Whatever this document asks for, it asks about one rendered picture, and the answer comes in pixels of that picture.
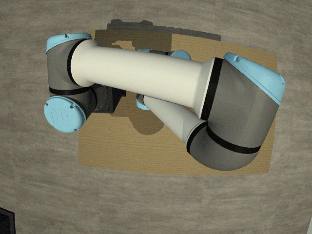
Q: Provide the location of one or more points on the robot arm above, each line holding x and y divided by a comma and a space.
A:
235, 99

